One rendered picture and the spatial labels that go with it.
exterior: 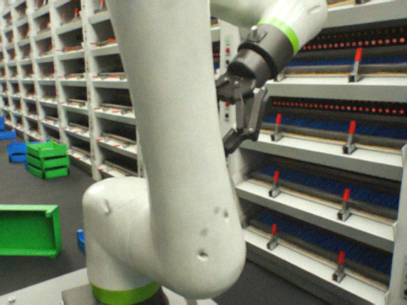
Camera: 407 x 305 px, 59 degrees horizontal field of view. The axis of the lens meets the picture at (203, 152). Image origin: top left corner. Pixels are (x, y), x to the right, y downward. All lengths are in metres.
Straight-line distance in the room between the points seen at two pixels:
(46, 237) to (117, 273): 1.11
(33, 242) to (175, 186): 1.36
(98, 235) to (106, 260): 0.04
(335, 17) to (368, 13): 0.09
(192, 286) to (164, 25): 0.31
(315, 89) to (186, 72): 0.80
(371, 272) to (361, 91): 0.54
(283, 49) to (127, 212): 0.39
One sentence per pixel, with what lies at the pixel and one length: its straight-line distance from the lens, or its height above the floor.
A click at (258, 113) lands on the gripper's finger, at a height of 0.66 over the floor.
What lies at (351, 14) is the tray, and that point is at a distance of 1.09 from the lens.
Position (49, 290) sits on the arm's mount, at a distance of 0.81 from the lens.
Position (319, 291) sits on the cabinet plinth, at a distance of 1.33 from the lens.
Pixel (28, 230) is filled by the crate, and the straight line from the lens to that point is 1.71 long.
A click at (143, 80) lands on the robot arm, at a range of 0.37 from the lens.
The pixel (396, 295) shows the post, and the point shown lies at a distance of 1.14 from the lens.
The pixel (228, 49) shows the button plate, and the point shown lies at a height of 0.82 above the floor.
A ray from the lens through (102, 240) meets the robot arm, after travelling 0.57.
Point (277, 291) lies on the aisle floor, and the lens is 1.34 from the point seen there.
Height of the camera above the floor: 0.72
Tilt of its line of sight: 12 degrees down
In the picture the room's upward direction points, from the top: straight up
